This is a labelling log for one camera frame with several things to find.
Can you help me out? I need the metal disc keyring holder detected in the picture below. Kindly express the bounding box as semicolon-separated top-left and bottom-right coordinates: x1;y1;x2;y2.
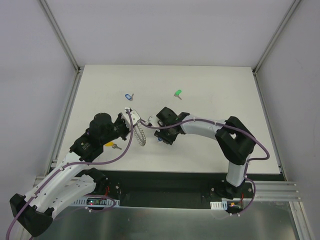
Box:
133;124;147;147

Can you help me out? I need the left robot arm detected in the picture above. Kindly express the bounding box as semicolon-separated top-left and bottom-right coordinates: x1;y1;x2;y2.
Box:
5;108;141;240

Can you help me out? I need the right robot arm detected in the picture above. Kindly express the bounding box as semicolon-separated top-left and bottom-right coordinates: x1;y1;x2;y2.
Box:
148;107;256;200

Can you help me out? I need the key with yellow tag lower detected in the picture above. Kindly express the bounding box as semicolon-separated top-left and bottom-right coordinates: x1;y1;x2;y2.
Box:
104;141;122;150

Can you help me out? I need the key with blue outlined tag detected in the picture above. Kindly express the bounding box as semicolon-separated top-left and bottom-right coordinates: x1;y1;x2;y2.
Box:
124;93;134;101

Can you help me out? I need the key with green tag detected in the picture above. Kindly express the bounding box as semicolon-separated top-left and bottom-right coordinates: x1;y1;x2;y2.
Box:
174;89;182;100

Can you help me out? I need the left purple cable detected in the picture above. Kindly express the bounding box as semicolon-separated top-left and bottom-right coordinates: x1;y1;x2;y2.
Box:
6;109;135;240

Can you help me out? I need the purple cable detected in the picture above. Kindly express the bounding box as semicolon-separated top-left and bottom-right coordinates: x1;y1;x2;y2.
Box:
139;117;271;220
6;109;135;240

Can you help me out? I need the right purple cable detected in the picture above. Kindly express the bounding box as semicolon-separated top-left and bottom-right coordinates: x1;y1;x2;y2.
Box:
139;117;271;220

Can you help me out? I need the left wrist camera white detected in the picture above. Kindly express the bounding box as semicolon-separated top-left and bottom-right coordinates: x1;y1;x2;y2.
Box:
122;107;141;129

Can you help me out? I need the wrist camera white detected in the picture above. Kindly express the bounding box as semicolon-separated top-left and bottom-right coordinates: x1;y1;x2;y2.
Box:
147;115;159;127
122;107;141;129

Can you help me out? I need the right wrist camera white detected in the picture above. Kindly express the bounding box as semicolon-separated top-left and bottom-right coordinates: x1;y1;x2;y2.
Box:
147;115;159;127

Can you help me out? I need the left aluminium frame post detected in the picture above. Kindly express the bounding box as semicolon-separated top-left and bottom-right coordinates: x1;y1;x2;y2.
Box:
37;0;81;74

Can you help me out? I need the aluminium frame post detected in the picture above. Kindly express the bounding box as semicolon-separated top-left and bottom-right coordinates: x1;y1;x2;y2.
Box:
37;0;81;74
252;0;303;76

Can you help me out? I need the right aluminium frame post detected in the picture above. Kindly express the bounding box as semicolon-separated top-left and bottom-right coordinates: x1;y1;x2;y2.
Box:
252;0;303;76

